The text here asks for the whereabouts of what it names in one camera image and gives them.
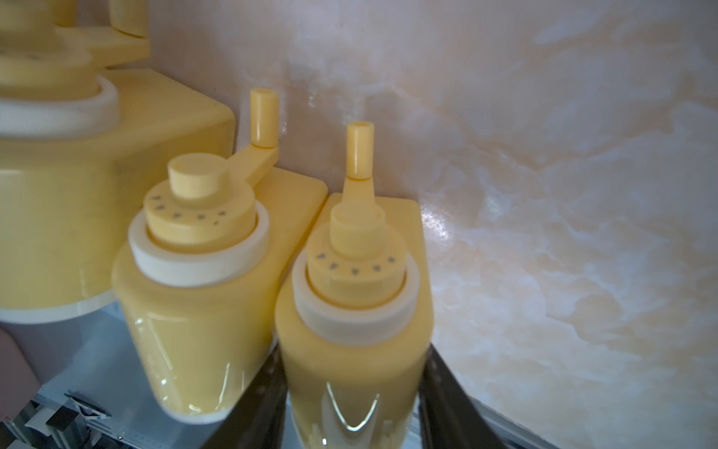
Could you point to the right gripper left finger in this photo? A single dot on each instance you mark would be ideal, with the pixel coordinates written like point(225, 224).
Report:
point(258, 419)

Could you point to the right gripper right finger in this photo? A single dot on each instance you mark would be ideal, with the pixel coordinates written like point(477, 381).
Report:
point(448, 418)

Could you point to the yellow sharpener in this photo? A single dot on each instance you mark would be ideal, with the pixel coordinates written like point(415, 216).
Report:
point(201, 270)
point(85, 134)
point(355, 317)

